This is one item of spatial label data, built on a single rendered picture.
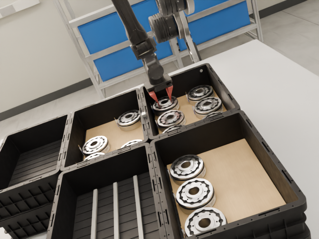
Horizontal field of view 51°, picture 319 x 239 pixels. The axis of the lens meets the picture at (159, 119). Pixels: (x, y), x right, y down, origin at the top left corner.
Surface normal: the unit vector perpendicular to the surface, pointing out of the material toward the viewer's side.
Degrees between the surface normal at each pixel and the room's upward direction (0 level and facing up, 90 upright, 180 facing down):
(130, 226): 0
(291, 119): 0
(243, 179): 0
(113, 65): 90
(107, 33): 90
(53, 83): 90
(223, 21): 90
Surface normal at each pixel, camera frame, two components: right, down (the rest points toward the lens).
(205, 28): 0.19, 0.47
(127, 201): -0.31, -0.80
